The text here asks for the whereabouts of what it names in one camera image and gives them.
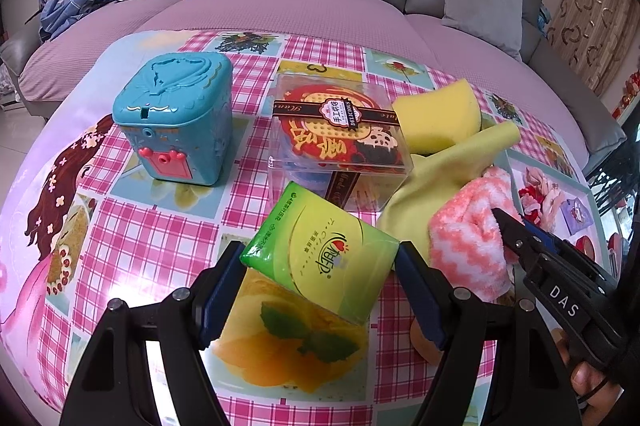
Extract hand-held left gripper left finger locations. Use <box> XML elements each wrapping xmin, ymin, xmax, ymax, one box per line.
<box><xmin>59</xmin><ymin>242</ymin><xmax>248</xmax><ymax>426</ymax></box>

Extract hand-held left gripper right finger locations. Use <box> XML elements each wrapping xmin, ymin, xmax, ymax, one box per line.
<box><xmin>396</xmin><ymin>242</ymin><xmax>581</xmax><ymax>426</ymax></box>

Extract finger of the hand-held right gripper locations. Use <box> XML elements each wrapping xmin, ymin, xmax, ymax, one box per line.
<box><xmin>520</xmin><ymin>213</ymin><xmax>603</xmax><ymax>269</ymax></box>
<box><xmin>491</xmin><ymin>207</ymin><xmax>540</xmax><ymax>267</ymax></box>

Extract pink white striped towel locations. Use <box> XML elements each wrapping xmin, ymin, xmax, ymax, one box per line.
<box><xmin>430</xmin><ymin>168</ymin><xmax>523</xmax><ymax>301</ymax></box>

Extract beige powder puff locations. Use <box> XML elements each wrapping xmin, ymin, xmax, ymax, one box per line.
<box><xmin>410</xmin><ymin>318</ymin><xmax>446</xmax><ymax>364</ymax></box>

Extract mint green shallow box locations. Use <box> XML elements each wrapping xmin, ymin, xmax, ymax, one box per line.
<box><xmin>492</xmin><ymin>148</ymin><xmax>608</xmax><ymax>271</ymax></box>

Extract yellow-green cloth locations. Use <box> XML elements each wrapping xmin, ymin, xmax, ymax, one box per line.
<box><xmin>375</xmin><ymin>121</ymin><xmax>521</xmax><ymax>257</ymax></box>

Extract green tissue pack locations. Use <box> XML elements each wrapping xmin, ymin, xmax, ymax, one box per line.
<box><xmin>240</xmin><ymin>181</ymin><xmax>401</xmax><ymax>321</ymax></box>

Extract yellow sponge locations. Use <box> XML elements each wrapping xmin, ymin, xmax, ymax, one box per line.
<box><xmin>391</xmin><ymin>78</ymin><xmax>483</xmax><ymax>154</ymax></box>

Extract clear plastic box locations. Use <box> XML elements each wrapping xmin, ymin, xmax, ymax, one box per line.
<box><xmin>267</xmin><ymin>72</ymin><xmax>416</xmax><ymax>211</ymax></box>

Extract person's right hand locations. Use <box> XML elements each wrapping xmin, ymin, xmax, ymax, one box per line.
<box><xmin>555</xmin><ymin>333</ymin><xmax>611</xmax><ymax>404</ymax></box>

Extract plaid picture tablecloth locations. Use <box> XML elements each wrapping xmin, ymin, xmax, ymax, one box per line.
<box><xmin>0</xmin><ymin>30</ymin><xmax>591</xmax><ymax>426</ymax></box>

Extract red decorations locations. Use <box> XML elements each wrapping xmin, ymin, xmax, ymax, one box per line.
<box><xmin>615</xmin><ymin>73</ymin><xmax>640</xmax><ymax>119</ymax></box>

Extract teal plastic toy box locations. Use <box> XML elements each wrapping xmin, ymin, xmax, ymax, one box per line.
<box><xmin>112</xmin><ymin>53</ymin><xmax>233</xmax><ymax>187</ymax></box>

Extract beige patterned curtain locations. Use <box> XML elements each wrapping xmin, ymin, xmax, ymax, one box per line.
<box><xmin>545</xmin><ymin>0</ymin><xmax>640</xmax><ymax>96</ymax></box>

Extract light grey cushion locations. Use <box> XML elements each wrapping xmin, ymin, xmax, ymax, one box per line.
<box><xmin>441</xmin><ymin>0</ymin><xmax>523</xmax><ymax>61</ymax></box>

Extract purple sofa cover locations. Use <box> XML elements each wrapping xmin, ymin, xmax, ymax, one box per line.
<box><xmin>20</xmin><ymin>0</ymin><xmax>588</xmax><ymax>157</ymax></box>

